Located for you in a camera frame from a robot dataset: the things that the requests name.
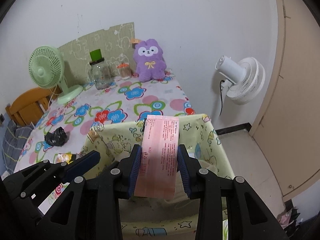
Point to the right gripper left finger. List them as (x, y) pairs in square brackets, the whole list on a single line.
[(89, 208)]

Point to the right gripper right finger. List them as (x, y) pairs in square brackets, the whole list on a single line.
[(247, 214)]

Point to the yellow cartoon snack packet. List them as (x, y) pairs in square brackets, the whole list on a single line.
[(64, 157)]

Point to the black plastic bag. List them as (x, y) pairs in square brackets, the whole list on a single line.
[(57, 138)]

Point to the pink packet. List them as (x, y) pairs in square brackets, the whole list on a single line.
[(158, 166)]

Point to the yellow cartoon storage box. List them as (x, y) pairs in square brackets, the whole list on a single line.
[(158, 217)]

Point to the grey plaid pillow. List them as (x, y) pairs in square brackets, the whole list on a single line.
[(13, 143)]

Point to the floral tablecloth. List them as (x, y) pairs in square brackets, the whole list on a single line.
[(123, 100)]

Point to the beige door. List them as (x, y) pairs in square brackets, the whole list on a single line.
[(287, 126)]

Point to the green desk fan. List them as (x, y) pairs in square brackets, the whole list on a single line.
[(46, 68)]

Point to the glass mason jar mug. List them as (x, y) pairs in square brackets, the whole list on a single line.
[(99, 71)]

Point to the white standing fan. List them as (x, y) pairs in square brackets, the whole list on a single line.
[(243, 80)]

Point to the cotton swab container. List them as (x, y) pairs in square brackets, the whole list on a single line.
[(124, 70)]

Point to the purple plush bunny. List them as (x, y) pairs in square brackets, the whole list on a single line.
[(150, 64)]

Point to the green patterned foam board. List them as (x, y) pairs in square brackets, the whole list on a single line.
[(115, 46)]

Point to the wall power socket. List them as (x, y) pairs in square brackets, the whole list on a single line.
[(2, 118)]

